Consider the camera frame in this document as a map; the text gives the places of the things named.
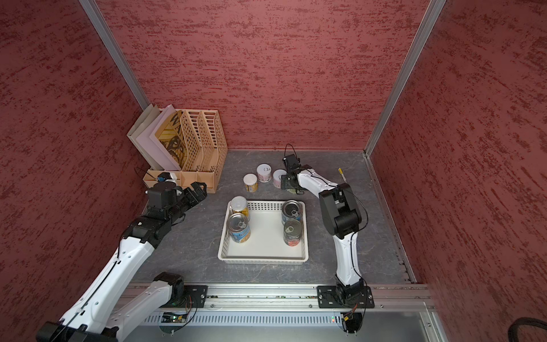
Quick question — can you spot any brown patterned magazine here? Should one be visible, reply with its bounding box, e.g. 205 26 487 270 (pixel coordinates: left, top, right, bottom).
155 111 187 169

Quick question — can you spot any dark red labelled can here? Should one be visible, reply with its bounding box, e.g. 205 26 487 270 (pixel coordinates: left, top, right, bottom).
283 219 303 247

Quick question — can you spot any white perforated plastic basket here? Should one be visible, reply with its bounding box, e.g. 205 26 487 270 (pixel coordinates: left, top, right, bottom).
217 200 309 264

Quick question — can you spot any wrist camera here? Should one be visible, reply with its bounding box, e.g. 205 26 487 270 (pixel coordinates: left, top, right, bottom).
283 153 301 174
147 182 182 210

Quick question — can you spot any yellow labelled tall can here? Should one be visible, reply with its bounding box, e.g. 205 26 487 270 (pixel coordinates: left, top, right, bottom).
229 196 249 219

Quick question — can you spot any black cable loop corner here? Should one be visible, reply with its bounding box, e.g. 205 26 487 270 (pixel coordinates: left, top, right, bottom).
507 316 547 342

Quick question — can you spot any small pink can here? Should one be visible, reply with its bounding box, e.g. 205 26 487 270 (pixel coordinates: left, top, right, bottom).
256 163 272 183
272 169 286 189

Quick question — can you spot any beige plastic file organizer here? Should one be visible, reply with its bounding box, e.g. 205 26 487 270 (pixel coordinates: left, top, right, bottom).
143 108 228 193

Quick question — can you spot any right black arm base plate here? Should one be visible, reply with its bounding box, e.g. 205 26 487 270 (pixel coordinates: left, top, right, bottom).
316 284 375 309

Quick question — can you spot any small yellow can white lid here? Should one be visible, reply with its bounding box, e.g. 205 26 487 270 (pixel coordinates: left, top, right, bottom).
243 173 258 193

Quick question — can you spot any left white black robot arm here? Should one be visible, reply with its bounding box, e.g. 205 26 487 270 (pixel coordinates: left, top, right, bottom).
36 181 207 341

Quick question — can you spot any aluminium front rail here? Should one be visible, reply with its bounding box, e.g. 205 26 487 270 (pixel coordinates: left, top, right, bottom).
87 283 437 313

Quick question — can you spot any yellow white marker pen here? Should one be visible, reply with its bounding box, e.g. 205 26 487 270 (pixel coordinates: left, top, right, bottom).
338 168 348 183

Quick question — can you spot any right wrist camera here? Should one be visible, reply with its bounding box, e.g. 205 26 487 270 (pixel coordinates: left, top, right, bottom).
283 153 301 174

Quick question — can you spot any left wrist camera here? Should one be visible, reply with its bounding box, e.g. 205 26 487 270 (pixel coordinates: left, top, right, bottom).
147 182 182 210

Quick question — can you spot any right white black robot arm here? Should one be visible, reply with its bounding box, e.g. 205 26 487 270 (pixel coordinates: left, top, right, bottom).
281 168 367 305

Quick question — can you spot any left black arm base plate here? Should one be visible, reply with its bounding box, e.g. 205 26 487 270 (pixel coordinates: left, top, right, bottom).
167 285 209 309

